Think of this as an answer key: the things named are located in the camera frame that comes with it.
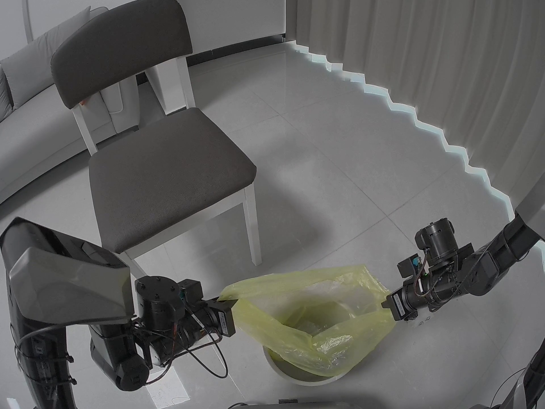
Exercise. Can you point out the white trash bin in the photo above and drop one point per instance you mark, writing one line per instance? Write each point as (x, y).
(298, 379)

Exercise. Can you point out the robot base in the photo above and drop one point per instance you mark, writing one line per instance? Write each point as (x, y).
(340, 407)

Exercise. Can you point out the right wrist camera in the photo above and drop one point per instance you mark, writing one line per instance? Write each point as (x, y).
(408, 266)

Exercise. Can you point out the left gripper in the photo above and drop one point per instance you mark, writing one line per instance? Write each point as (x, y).
(213, 322)

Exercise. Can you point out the pale grey cushion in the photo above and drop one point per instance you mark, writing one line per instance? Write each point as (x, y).
(42, 58)
(4, 92)

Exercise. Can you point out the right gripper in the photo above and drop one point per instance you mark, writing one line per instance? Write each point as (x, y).
(415, 298)

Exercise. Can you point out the yellow plastic bag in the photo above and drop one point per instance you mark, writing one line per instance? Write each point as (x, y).
(293, 335)

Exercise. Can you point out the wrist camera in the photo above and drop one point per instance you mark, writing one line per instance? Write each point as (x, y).
(408, 266)
(191, 292)

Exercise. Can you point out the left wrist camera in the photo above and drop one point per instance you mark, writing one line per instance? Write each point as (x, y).
(191, 292)

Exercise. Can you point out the pale grey sofa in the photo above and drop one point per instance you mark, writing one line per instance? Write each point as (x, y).
(30, 143)

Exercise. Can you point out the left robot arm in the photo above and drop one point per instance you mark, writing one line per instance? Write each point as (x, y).
(64, 279)

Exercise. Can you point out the grey cushioned white chair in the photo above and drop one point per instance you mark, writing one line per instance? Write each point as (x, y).
(170, 164)

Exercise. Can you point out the white curtain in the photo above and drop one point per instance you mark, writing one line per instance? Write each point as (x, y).
(425, 58)

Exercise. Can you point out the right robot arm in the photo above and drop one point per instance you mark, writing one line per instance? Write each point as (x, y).
(489, 266)

